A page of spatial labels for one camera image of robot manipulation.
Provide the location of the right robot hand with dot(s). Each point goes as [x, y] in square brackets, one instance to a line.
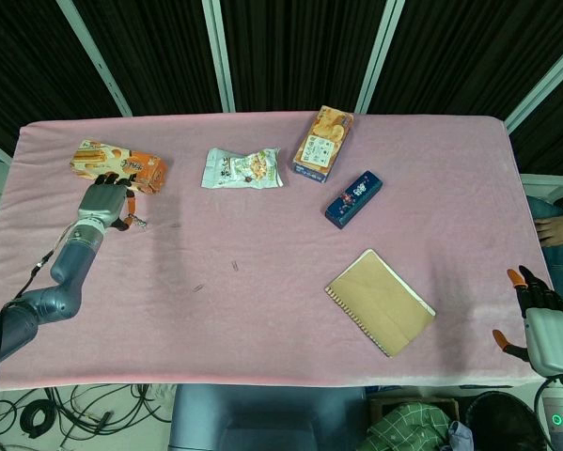
[551, 338]

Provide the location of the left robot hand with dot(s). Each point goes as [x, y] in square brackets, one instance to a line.
[102, 199]

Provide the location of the bystander bare hand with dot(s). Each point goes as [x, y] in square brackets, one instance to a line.
[553, 231]

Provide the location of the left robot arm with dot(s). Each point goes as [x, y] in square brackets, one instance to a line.
[69, 268]

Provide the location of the orange biscuit box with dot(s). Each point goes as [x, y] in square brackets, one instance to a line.
[121, 162]

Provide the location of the black pleated curtain panel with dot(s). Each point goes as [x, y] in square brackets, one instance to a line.
[27, 66]
[300, 51]
[154, 51]
[553, 136]
[464, 51]

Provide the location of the black round bin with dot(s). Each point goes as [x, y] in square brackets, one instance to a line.
[497, 418]

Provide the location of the brown cardboard box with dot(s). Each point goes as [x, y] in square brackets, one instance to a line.
[443, 404]

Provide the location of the light blue cloth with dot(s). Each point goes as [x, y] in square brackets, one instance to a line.
[462, 437]

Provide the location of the white nut snack bag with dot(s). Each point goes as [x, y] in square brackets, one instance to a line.
[239, 169]

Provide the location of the green plaid cloth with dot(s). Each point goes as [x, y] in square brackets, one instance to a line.
[403, 427]

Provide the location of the brown spiral notebook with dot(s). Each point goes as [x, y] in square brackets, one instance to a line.
[380, 300]

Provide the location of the dark blue long box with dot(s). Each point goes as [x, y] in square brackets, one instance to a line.
[354, 199]

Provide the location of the pink table cloth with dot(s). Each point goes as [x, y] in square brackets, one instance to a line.
[281, 329]

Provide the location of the blue and orange cracker box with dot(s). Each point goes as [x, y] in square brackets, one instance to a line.
[321, 145]

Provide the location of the white metal frame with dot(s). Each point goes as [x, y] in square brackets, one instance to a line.
[544, 185]

